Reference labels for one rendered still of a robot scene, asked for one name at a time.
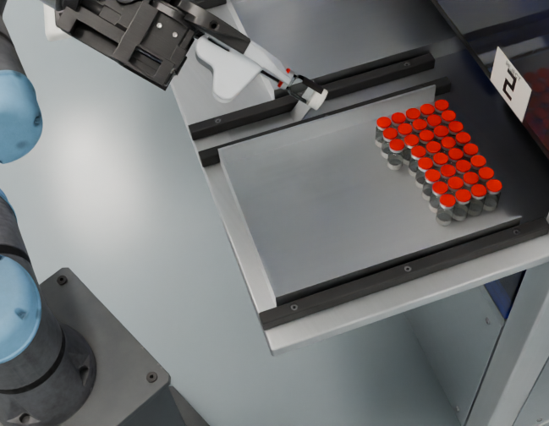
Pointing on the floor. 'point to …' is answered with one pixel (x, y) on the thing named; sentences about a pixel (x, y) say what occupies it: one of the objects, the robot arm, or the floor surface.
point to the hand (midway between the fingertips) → (279, 69)
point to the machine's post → (522, 342)
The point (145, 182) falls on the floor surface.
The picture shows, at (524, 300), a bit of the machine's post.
